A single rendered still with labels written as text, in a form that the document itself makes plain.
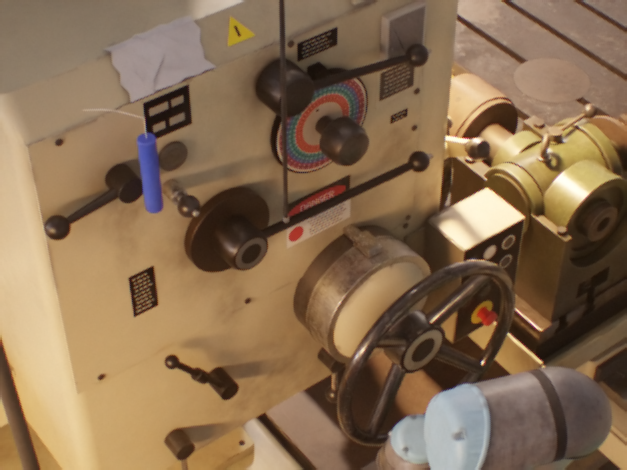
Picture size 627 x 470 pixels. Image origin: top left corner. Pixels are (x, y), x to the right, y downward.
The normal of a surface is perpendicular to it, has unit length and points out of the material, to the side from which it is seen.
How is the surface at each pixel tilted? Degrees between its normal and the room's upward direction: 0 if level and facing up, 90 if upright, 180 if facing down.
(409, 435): 25
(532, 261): 90
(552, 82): 0
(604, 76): 0
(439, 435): 83
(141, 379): 90
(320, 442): 0
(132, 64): 54
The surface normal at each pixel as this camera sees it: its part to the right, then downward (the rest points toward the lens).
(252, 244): 0.60, 0.55
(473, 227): 0.00, -0.73
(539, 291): -0.80, 0.40
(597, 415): 0.69, -0.07
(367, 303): 0.27, 0.32
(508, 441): 0.23, 0.12
